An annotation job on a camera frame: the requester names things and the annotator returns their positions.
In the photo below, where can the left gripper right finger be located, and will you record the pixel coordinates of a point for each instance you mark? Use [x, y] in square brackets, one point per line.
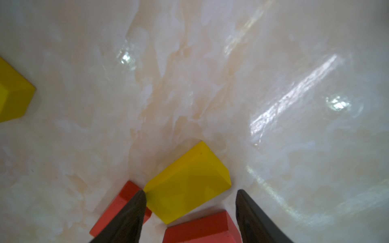
[254, 224]

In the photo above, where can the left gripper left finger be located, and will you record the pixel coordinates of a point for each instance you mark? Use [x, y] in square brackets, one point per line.
[126, 226]

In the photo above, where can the red block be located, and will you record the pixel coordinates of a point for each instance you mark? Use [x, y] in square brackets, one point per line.
[126, 193]
[216, 228]

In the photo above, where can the yellow block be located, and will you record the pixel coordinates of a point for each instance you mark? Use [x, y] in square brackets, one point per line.
[194, 179]
[16, 93]

